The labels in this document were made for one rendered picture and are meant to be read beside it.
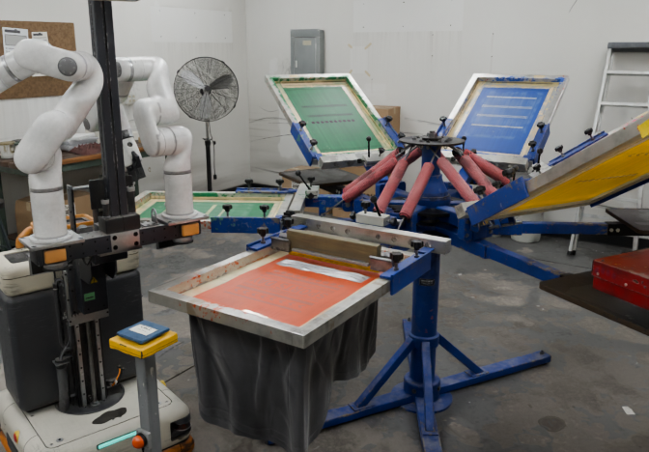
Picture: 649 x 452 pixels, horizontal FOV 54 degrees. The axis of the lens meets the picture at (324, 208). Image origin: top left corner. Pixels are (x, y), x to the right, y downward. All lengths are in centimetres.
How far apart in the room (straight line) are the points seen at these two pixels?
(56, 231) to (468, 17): 495
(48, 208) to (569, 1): 495
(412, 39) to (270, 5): 181
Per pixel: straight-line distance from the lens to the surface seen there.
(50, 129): 196
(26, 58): 198
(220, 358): 205
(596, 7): 608
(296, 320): 185
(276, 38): 749
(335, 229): 252
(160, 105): 222
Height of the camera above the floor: 171
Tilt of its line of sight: 14 degrees down
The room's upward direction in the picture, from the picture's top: straight up
